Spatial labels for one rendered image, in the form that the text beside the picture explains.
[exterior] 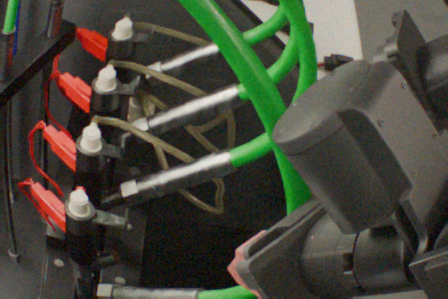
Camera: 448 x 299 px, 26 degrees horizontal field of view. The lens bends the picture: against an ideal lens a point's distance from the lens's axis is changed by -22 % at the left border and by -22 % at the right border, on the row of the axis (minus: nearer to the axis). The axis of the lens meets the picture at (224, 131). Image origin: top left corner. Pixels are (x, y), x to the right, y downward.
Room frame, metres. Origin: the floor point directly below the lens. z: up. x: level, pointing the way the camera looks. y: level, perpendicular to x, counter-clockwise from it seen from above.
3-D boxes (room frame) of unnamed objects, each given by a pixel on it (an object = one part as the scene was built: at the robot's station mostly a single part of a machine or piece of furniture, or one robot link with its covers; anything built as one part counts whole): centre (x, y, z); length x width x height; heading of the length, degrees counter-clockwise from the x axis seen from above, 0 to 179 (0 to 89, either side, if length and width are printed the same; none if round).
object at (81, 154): (0.68, 0.09, 1.00); 0.05 x 0.03 x 0.21; 92
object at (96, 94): (0.76, 0.09, 1.00); 0.05 x 0.03 x 0.21; 92
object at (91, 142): (0.68, 0.10, 1.10); 0.02 x 0.02 x 0.03
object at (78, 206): (0.60, 0.10, 1.10); 0.02 x 0.02 x 0.03
